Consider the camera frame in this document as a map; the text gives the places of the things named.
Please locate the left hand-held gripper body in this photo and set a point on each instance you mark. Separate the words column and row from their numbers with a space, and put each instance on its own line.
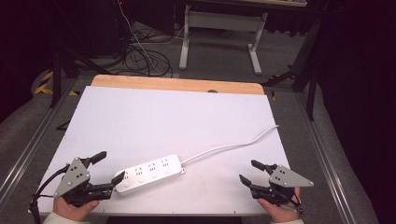
column 72, row 177

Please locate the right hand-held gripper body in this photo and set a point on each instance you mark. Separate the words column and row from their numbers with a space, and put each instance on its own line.
column 286, row 179

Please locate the white power strip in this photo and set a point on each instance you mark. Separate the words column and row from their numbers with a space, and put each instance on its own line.
column 149, row 174

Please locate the person's right hand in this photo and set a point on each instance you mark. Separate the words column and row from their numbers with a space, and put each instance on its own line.
column 280, row 212

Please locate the person's left hand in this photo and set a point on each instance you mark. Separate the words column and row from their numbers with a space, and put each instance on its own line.
column 74, row 211

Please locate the white board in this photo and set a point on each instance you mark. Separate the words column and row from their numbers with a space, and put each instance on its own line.
column 174, row 124

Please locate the black tripod stand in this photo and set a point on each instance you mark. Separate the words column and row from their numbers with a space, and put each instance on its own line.
column 57, row 74

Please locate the black metal stand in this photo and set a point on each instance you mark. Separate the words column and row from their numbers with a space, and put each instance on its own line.
column 306, row 81

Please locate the aluminium rail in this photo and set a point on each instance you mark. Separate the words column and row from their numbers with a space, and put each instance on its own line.
column 34, row 140
column 327, row 161

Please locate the white metal desk frame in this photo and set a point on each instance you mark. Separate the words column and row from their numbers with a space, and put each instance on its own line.
column 222, row 21

